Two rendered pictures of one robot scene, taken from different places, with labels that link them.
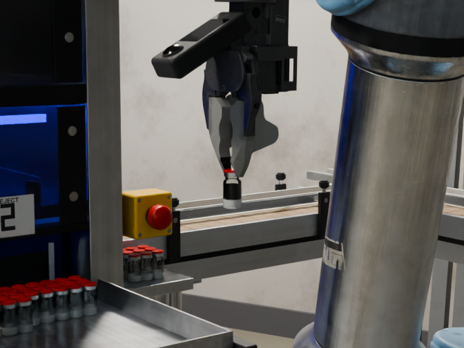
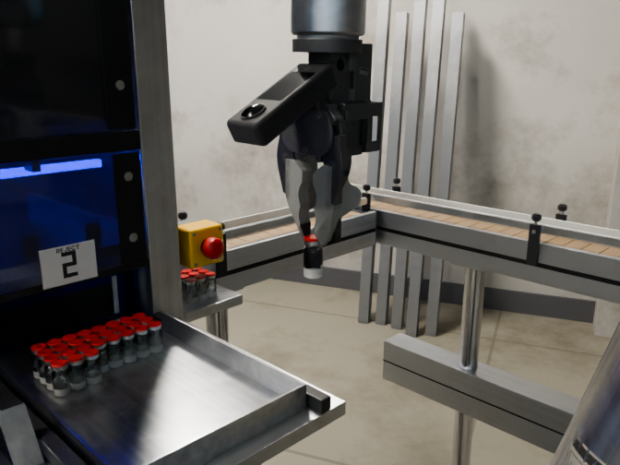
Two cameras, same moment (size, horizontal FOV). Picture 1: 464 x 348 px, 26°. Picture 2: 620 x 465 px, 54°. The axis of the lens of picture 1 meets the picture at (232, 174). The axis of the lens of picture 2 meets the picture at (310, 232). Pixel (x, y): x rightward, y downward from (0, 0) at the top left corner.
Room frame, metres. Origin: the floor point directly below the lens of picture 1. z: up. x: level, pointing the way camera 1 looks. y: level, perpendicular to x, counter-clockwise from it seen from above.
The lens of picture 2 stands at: (0.53, 0.10, 1.31)
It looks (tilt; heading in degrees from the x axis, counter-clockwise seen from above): 15 degrees down; 352
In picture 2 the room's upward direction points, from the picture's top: straight up
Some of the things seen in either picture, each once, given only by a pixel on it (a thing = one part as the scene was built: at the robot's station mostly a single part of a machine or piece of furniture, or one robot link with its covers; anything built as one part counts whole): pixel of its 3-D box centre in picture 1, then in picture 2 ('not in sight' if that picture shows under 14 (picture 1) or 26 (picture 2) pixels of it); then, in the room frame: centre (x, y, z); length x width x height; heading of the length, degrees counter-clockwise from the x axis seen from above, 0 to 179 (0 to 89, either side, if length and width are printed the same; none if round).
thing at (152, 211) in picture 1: (158, 217); (211, 247); (1.58, 0.12, 0.99); 0.04 x 0.04 x 0.04; 37
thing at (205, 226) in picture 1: (231, 224); (264, 236); (1.90, 0.00, 0.92); 0.69 x 0.15 x 0.16; 127
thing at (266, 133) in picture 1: (257, 137); (340, 202); (1.16, -0.03, 1.17); 0.06 x 0.03 x 0.09; 127
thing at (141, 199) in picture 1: (143, 213); (196, 243); (1.62, 0.15, 0.99); 0.08 x 0.07 x 0.07; 37
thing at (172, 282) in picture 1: (138, 281); (194, 298); (1.66, 0.16, 0.87); 0.14 x 0.13 x 0.02; 37
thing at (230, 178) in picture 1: (232, 190); (313, 257); (1.16, 0.00, 1.10); 0.02 x 0.02 x 0.04
